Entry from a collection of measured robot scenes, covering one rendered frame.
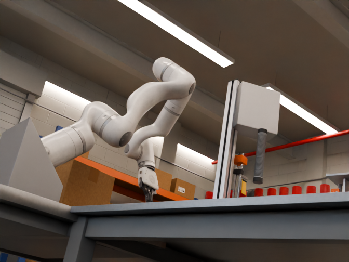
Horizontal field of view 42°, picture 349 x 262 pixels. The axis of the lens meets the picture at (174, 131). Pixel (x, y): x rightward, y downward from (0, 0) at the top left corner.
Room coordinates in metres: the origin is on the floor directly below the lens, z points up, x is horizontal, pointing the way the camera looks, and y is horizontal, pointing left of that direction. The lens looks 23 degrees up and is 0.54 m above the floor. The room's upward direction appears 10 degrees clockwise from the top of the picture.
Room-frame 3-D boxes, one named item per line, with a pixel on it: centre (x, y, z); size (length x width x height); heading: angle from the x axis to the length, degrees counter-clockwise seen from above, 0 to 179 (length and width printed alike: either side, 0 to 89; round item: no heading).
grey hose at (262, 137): (1.59, -0.33, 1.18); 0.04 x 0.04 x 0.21
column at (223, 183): (1.63, -0.21, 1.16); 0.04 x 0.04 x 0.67; 47
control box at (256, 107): (1.63, -0.30, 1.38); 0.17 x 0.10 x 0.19; 102
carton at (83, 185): (2.02, 0.41, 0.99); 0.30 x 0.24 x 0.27; 45
